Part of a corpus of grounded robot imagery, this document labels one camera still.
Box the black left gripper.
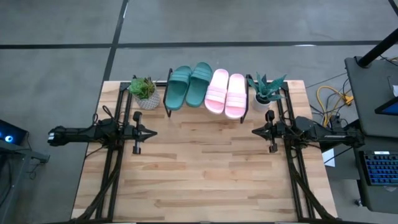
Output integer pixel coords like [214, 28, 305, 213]
[123, 111, 159, 156]

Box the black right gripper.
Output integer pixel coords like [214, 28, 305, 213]
[251, 110, 282, 154]

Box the pink rubber slide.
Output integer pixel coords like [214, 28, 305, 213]
[224, 73, 248, 120]
[203, 68, 230, 115]

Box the green rubber slide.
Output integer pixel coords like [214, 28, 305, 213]
[185, 61, 214, 108]
[164, 65, 193, 111]

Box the succulent in patterned pot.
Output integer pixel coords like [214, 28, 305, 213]
[128, 76, 161, 111]

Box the snake plant in white pot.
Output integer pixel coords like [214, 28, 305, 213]
[247, 72, 287, 113]

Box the white paper sheet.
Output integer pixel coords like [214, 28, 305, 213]
[321, 147, 336, 168]

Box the grey desk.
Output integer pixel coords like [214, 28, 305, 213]
[343, 55, 398, 138]

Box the backlit black keyboard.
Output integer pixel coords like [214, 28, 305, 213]
[358, 150, 398, 187]

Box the tablet with blue screen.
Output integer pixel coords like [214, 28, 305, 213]
[374, 95, 398, 116]

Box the grey keyboard stand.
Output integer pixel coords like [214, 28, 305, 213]
[350, 135, 398, 215]

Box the dark metal cart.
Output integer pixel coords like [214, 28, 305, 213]
[0, 139, 51, 224]

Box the computer with blue light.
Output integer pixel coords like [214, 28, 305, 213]
[0, 119, 28, 146]

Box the black pole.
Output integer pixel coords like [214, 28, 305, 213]
[356, 27, 398, 68]

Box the wooden shelf with black frame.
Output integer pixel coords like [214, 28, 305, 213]
[163, 68, 254, 124]

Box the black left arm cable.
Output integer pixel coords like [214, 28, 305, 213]
[91, 105, 115, 126]

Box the yellow cable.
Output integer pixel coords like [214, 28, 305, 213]
[316, 85, 354, 125]

